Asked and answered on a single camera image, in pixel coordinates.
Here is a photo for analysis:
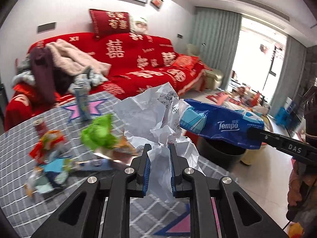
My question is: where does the dark purple garment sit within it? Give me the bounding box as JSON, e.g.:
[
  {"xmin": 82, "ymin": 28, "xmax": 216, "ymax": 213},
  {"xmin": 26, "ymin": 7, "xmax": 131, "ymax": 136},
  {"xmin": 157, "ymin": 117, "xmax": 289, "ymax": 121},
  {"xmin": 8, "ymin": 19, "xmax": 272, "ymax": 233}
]
[{"xmin": 29, "ymin": 47, "xmax": 74, "ymax": 104}]

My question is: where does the beige fluffy blanket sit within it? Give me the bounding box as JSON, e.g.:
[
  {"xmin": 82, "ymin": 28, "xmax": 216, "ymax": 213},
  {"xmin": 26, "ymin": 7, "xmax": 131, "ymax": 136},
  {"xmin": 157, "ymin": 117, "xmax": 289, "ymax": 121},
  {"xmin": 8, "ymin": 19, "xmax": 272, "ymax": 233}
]
[{"xmin": 45, "ymin": 39, "xmax": 111, "ymax": 76}]

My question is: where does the grey checked tablecloth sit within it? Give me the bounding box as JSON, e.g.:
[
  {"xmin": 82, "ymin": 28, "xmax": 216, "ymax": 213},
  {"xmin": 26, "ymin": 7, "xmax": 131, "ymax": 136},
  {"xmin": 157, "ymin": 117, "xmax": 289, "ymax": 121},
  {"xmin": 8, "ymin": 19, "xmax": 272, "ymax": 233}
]
[{"xmin": 0, "ymin": 91, "xmax": 239, "ymax": 238}]

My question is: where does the black trash bin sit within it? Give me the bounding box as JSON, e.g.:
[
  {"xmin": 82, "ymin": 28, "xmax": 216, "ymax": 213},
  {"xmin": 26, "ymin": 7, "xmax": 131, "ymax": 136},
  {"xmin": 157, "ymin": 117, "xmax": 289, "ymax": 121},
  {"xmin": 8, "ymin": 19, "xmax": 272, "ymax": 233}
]
[{"xmin": 197, "ymin": 137, "xmax": 246, "ymax": 171}]

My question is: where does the red round coffee table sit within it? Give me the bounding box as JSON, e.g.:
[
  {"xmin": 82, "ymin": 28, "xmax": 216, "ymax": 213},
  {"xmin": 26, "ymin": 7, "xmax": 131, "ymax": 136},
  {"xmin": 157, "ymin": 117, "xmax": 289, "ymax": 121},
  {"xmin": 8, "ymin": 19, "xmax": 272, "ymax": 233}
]
[{"xmin": 206, "ymin": 91, "xmax": 273, "ymax": 166}]

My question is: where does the red snack wrapper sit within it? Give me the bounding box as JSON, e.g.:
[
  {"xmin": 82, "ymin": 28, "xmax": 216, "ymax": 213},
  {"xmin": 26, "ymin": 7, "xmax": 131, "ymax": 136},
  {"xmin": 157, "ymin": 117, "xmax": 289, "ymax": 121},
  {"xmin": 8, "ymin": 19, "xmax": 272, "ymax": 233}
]
[{"xmin": 29, "ymin": 130, "xmax": 66, "ymax": 164}]

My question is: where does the blue wrapper on table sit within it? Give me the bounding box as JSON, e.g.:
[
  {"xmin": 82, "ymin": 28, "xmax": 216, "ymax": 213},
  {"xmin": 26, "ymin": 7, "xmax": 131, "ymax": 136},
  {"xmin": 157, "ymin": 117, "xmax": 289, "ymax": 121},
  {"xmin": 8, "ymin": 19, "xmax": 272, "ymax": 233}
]
[{"xmin": 24, "ymin": 157, "xmax": 73, "ymax": 197}]

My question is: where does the tall light blue can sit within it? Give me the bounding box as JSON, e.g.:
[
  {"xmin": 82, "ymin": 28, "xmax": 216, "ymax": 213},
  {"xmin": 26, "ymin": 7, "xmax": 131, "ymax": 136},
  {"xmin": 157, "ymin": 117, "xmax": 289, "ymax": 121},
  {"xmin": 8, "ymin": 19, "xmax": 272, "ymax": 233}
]
[{"xmin": 74, "ymin": 83, "xmax": 91, "ymax": 121}]

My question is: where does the teal curtain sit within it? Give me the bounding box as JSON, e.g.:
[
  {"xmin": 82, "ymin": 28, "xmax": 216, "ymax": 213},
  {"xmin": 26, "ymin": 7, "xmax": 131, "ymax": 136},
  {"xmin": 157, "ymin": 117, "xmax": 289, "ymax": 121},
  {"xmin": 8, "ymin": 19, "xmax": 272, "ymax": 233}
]
[{"xmin": 190, "ymin": 7, "xmax": 242, "ymax": 90}]

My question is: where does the blue Tempo tissue pack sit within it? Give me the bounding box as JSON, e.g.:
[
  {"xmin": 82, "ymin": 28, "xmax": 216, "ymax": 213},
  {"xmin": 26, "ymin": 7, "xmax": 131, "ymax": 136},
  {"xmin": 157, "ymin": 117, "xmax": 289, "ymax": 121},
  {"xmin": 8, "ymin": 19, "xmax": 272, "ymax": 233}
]
[{"xmin": 178, "ymin": 99, "xmax": 264, "ymax": 149}]

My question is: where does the white paper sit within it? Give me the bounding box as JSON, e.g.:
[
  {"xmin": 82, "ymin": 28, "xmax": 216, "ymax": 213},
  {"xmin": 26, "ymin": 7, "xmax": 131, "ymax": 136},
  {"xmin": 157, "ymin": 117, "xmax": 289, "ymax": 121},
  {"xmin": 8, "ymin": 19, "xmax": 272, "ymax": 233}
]
[{"xmin": 114, "ymin": 83, "xmax": 201, "ymax": 202}]

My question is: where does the small red picture frame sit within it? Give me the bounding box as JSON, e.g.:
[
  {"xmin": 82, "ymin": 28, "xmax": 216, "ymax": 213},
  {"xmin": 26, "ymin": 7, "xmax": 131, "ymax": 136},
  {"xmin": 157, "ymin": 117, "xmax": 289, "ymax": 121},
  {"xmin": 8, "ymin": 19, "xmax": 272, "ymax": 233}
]
[{"xmin": 150, "ymin": 0, "xmax": 163, "ymax": 9}]

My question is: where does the red sofa with cover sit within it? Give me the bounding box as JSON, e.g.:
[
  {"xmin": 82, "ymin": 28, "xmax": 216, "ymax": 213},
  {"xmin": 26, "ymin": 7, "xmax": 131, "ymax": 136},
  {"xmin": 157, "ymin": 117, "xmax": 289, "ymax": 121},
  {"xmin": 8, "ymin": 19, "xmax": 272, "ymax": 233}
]
[{"xmin": 4, "ymin": 32, "xmax": 205, "ymax": 131}]

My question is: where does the green crumpled wrapper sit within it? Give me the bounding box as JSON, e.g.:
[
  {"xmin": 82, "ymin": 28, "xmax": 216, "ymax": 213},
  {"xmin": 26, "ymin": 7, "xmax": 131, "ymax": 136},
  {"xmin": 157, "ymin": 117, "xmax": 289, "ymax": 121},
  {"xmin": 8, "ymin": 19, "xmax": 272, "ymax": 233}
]
[{"xmin": 81, "ymin": 114, "xmax": 118, "ymax": 151}]

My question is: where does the small red square cushion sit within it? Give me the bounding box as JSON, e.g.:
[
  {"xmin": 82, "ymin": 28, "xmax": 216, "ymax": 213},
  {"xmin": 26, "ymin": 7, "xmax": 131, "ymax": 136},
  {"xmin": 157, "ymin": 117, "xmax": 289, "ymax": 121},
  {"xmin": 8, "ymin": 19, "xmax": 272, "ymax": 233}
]
[{"xmin": 172, "ymin": 54, "xmax": 200, "ymax": 70}]

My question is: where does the red soda can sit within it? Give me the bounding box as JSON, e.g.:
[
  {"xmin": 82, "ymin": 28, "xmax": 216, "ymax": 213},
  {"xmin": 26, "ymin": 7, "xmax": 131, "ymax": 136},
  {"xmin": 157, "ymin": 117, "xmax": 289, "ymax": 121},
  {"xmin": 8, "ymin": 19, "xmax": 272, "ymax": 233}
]
[{"xmin": 33, "ymin": 118, "xmax": 48, "ymax": 138}]

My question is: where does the blue plastic stool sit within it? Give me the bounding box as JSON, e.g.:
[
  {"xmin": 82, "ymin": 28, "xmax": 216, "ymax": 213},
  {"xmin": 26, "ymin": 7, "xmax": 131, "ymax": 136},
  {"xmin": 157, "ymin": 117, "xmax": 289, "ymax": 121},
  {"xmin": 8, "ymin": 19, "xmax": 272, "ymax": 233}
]
[{"xmin": 275, "ymin": 107, "xmax": 291, "ymax": 128}]

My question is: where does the red embroidered cushion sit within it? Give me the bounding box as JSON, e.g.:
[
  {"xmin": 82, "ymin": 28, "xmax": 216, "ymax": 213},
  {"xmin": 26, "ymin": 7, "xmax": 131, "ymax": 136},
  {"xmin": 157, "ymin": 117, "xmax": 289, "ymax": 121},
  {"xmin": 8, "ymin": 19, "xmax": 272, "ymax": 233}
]
[{"xmin": 89, "ymin": 9, "xmax": 131, "ymax": 38}]

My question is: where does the beige leather armchair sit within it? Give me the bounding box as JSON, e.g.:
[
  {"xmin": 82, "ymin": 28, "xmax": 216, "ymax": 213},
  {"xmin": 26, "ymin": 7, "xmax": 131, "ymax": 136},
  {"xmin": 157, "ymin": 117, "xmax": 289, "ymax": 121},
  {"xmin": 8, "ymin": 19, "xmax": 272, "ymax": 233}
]
[{"xmin": 186, "ymin": 43, "xmax": 223, "ymax": 90}]

